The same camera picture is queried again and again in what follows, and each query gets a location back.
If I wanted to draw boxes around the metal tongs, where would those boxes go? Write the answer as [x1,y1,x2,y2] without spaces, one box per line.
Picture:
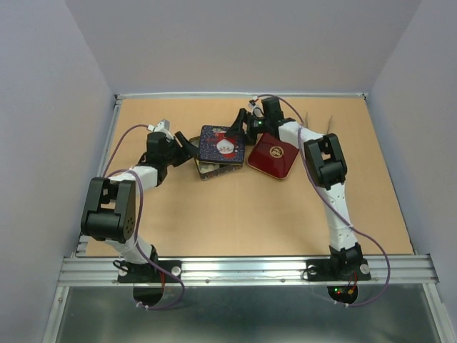
[304,111,333,135]

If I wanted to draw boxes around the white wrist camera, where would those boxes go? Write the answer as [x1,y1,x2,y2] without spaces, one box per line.
[248,97,264,117]
[154,119,171,136]

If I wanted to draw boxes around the gold tin lid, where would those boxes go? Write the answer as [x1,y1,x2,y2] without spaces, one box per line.
[197,125,246,165]

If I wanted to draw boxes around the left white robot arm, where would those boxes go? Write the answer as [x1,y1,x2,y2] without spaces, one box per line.
[80,131,198,282]

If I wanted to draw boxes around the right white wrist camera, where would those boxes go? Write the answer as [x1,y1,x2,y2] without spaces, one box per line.
[248,97,264,117]

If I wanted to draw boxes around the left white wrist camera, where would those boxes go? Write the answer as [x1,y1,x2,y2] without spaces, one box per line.
[154,119,171,136]

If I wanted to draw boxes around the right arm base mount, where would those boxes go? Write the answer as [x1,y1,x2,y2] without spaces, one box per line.
[303,243,371,282]

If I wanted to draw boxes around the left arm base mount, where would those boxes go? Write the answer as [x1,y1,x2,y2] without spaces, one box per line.
[113,246,182,283]

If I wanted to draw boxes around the white round chocolate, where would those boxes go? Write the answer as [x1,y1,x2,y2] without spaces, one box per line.
[199,163,219,174]

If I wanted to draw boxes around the square chocolate tin box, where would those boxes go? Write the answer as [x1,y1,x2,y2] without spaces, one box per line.
[194,133,246,181]

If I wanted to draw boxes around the small electronics board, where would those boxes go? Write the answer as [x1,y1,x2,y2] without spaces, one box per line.
[327,286,358,304]

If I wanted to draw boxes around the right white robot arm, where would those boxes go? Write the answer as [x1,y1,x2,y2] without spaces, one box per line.
[227,94,363,281]

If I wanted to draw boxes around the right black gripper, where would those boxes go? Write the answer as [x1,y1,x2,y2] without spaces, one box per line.
[223,108,269,145]

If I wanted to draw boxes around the red lacquer tray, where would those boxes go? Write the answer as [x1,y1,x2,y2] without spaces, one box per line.
[247,133,298,180]

